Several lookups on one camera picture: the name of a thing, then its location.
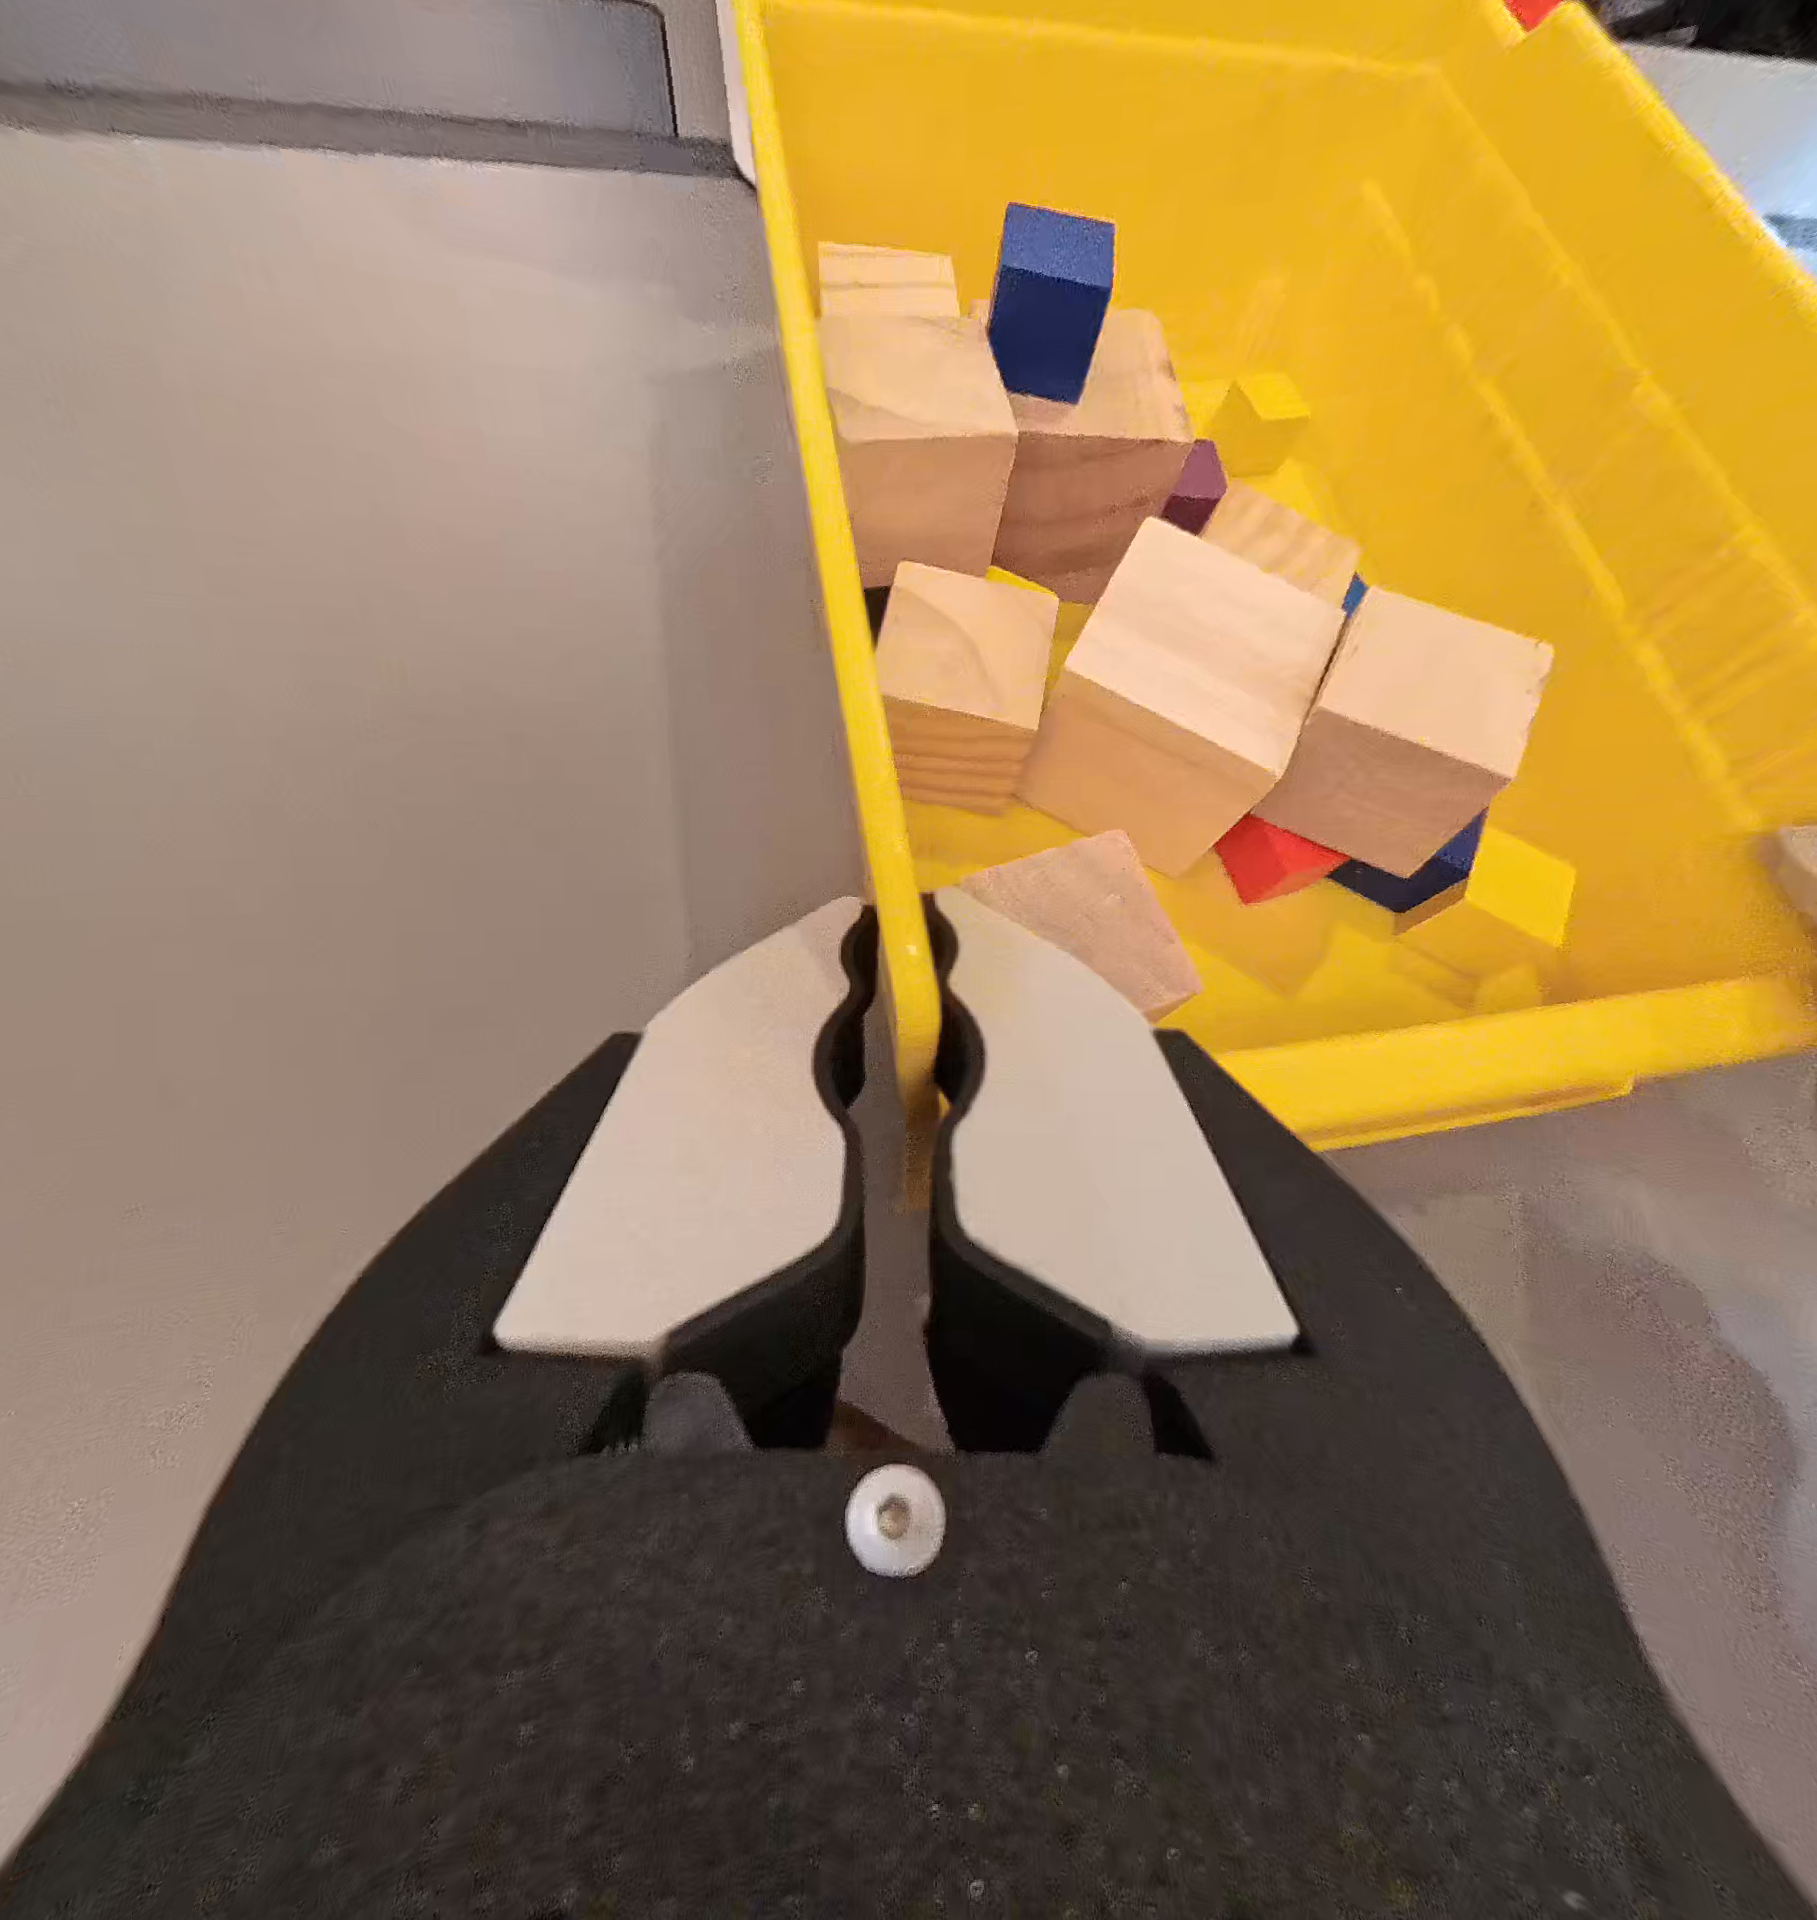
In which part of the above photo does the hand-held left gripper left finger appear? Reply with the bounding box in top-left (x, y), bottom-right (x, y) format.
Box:
top-left (492, 893), bottom-right (871, 1450)

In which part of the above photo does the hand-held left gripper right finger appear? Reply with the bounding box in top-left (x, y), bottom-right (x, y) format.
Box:
top-left (919, 886), bottom-right (1305, 1450)

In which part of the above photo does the small yellow cube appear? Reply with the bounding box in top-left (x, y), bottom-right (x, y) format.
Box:
top-left (1395, 824), bottom-right (1579, 977)
top-left (1209, 373), bottom-right (1312, 479)

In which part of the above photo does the small red cube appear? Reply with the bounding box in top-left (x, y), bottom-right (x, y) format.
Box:
top-left (1214, 815), bottom-right (1352, 906)

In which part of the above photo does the yellow plastic bin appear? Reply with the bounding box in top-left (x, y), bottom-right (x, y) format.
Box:
top-left (728, 0), bottom-right (1817, 1154)

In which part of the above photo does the pile of plain wooden cubes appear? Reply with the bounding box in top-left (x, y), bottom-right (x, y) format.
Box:
top-left (815, 240), bottom-right (1556, 1026)

